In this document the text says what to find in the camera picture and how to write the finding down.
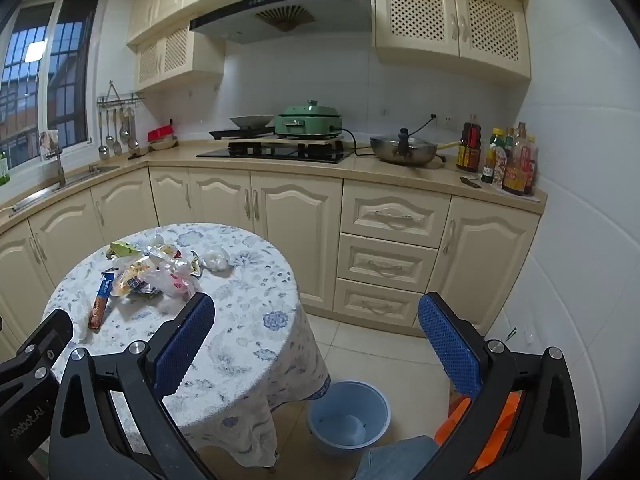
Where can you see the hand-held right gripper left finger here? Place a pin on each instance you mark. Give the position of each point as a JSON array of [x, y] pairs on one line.
[[182, 345]]

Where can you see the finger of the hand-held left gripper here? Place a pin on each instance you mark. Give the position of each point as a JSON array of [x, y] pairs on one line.
[[50, 332]]

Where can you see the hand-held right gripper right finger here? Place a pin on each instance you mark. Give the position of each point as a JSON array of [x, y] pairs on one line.
[[447, 345]]

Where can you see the orange printed plastic bag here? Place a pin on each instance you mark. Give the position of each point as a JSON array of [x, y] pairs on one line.
[[175, 284]]

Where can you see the clear plastic bag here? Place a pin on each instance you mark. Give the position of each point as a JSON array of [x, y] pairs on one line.
[[157, 262]]

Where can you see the blue plastic bucket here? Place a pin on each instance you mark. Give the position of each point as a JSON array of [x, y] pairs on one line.
[[350, 425]]

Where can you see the blue brown snack wrapper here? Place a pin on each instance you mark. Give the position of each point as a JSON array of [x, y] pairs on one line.
[[101, 300]]

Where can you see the blue floral tablecloth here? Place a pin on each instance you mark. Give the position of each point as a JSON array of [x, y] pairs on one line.
[[240, 320]]

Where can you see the cream cabinet drawer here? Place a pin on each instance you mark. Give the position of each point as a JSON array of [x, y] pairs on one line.
[[385, 262], [377, 302], [395, 215]]

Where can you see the orange cloth bag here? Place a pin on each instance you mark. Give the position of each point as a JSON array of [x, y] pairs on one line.
[[450, 430]]

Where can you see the clear bag with white contents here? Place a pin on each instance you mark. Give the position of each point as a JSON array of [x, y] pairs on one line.
[[216, 260]]

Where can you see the red white snack packet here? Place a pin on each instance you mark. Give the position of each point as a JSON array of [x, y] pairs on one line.
[[167, 251]]

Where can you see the yellow-green snack packet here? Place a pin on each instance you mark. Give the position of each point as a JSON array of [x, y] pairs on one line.
[[122, 249]]

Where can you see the person's jeans leg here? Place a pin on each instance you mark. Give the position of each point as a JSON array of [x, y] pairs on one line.
[[395, 460]]

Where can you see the steel sink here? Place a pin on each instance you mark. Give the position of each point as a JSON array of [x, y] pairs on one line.
[[70, 180]]

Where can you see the small dark packet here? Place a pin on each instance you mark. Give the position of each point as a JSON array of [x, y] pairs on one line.
[[470, 181]]

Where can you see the cream base kitchen cabinets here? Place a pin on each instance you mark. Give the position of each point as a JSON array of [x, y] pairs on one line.
[[300, 220]]

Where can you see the beige cloth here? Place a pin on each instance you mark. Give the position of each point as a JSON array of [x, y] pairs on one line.
[[49, 142]]

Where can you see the steel ladle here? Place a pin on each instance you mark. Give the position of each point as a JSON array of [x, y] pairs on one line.
[[103, 149], [133, 142]]

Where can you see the steel wok with lid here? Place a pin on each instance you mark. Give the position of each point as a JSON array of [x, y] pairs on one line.
[[405, 152]]

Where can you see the steel spatula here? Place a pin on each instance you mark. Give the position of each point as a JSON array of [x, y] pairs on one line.
[[116, 145]]

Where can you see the beige shallow dish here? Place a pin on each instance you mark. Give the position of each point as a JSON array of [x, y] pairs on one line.
[[165, 145]]

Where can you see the steel spoon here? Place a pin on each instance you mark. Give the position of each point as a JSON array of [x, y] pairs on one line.
[[124, 134]]

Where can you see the black gas stove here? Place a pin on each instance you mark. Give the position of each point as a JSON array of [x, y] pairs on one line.
[[275, 152]]

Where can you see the black griddle pan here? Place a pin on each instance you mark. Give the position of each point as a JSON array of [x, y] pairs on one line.
[[235, 134]]

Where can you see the grey shallow bowl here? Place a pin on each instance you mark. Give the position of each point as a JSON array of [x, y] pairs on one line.
[[252, 121]]

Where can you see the metal utensil rack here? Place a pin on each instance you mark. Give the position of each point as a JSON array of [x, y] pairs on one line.
[[120, 100]]

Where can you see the barred kitchen window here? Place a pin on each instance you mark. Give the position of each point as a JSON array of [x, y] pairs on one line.
[[55, 75]]

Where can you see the green electric pot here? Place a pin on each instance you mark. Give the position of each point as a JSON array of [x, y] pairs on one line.
[[310, 120]]

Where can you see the black range hood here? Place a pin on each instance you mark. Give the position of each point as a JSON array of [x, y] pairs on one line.
[[310, 15]]

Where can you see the white wall socket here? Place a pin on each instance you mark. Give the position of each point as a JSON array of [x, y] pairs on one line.
[[442, 120]]

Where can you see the cream lattice wall cabinet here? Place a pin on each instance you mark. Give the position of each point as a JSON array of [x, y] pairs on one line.
[[450, 25], [175, 57]]

